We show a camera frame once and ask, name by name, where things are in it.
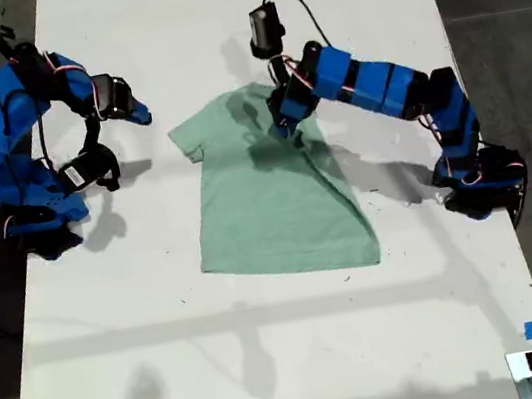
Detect gripper black camera cable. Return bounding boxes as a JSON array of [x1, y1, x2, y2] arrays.
[[30, 99, 59, 170], [262, 0, 332, 56]]

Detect black metal table leg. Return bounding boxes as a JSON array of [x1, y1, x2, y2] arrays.
[[0, 19, 30, 65]]

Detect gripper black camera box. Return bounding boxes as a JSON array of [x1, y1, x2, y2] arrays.
[[244, 0, 289, 59], [54, 146, 113, 195]]

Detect pale green T-shirt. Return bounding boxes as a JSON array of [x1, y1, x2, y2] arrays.
[[162, 65, 383, 294]]

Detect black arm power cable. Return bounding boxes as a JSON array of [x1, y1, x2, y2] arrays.
[[501, 157, 532, 230]]

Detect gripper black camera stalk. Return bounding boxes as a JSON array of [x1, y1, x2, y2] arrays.
[[75, 112, 124, 196], [265, 48, 293, 89]]

